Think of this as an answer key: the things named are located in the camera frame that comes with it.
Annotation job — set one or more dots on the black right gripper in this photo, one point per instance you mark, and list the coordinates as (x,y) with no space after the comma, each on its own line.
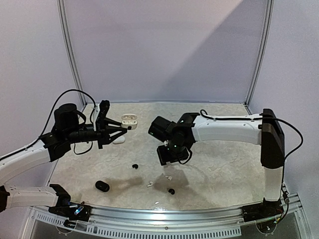
(173,154)

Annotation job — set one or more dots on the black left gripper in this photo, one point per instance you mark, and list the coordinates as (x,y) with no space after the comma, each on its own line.
(104,135)

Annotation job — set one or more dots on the white earbud charging case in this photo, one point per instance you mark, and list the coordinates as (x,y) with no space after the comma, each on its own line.
(119,140)

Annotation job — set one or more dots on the beige charging case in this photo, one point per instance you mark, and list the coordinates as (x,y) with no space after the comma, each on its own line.
(129,121)

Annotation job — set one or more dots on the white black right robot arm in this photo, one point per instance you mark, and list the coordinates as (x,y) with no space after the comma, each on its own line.
(258,129)

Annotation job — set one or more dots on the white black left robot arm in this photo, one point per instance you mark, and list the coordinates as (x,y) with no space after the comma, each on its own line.
(67,130)

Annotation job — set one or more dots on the black oval charging case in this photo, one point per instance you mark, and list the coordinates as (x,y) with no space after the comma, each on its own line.
(102,186)

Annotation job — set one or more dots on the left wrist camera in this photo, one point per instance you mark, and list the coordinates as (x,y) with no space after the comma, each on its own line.
(99,114)

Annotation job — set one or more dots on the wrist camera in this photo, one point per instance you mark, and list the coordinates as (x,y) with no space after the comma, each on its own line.
(99,114)
(161,129)

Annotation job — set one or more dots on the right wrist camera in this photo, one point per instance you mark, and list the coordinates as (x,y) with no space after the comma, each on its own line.
(161,129)

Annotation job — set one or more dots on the black earbud near rail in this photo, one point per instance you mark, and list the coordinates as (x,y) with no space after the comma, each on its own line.
(171,191)

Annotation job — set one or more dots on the aluminium front rail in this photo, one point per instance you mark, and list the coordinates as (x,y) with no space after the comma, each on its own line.
(114,223)

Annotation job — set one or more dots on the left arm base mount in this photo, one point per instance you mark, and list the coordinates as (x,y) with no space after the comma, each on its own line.
(72,211)

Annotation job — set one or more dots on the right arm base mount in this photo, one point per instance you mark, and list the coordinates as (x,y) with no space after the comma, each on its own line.
(266,209)

